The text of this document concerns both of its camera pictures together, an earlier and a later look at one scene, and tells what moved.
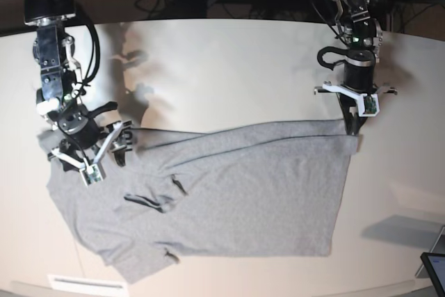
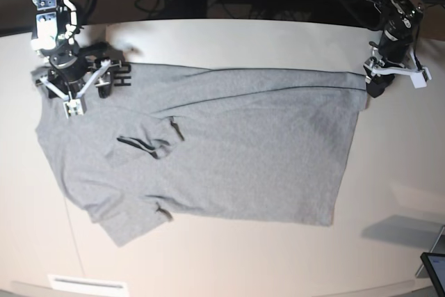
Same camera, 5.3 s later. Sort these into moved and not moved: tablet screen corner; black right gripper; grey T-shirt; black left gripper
Moved: grey T-shirt; black left gripper; black right gripper
Not moved: tablet screen corner
